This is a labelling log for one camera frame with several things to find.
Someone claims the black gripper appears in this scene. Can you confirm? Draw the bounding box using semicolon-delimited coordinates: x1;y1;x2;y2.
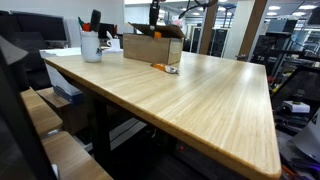
148;0;162;37

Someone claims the brown cardboard box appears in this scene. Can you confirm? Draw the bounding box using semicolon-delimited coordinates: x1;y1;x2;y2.
122;22;186;66

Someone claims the white box with blue base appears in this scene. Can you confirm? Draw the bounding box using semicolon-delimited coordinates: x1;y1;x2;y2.
44;63;84;105

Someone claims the small white pitcher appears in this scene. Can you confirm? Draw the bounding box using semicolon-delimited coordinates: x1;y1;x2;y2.
105;30;122;52

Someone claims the small dark monitor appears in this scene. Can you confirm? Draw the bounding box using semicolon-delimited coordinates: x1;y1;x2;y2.
97;22;117;40

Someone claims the narrow brown pillar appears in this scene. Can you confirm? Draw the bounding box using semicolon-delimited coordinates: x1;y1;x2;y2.
199;0;219;55

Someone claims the white mug with dark logo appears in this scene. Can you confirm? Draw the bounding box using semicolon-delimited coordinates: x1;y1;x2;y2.
80;30;104;64

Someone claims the black equipment cabinet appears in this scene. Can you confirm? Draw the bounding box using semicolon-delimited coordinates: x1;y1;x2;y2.
209;27;231;58

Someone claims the green marker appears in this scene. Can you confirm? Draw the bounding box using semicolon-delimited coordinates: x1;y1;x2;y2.
77;16;85;31

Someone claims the white desk surface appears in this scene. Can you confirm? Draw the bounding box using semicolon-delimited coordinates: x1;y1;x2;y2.
39;47;130;60

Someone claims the large black monitor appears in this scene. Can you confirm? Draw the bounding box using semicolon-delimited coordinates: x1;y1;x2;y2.
9;10;68;43

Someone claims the black table leg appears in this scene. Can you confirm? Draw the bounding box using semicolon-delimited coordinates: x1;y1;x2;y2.
90;98;113;168

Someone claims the plain brown carton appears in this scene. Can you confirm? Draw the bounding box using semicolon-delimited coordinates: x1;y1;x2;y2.
35;87;96;136

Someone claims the light wooden board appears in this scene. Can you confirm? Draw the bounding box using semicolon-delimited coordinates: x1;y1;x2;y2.
19;87;64;138
39;130;114;180

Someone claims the white device with black knob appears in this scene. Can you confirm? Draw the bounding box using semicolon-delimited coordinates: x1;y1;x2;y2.
281;99;312;115

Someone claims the black foreground panel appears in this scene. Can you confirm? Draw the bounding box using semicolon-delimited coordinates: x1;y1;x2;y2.
0;36;58;180

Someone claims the grey slanted panel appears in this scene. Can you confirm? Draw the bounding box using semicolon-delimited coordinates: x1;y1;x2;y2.
291;108;320;164

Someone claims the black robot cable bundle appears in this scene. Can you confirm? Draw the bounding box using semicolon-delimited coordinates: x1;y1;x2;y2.
178;0;220;20

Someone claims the black slanted frame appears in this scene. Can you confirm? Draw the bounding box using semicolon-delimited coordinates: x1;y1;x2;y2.
270;64;320;113

